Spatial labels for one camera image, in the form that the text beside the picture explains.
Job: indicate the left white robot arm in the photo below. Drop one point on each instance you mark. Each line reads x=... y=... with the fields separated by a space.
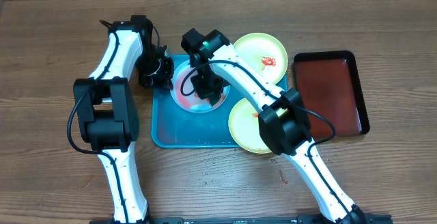
x=104 y=120

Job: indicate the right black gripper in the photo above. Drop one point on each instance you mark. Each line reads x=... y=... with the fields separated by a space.
x=207 y=90

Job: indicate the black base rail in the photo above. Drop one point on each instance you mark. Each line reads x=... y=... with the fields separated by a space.
x=300 y=219

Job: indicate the dark red black-rimmed tray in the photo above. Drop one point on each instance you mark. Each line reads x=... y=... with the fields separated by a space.
x=329 y=85

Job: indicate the teal plastic tray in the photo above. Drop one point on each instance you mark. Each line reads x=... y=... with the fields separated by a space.
x=174 y=127

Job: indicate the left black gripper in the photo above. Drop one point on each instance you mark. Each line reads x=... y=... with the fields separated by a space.
x=163 y=80

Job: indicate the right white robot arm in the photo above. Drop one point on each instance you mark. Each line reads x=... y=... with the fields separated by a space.
x=283 y=121

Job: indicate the yellow-green plate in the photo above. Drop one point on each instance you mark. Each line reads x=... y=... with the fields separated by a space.
x=265 y=54
x=244 y=128

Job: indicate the light blue plate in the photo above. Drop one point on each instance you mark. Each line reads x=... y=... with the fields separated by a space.
x=192 y=103

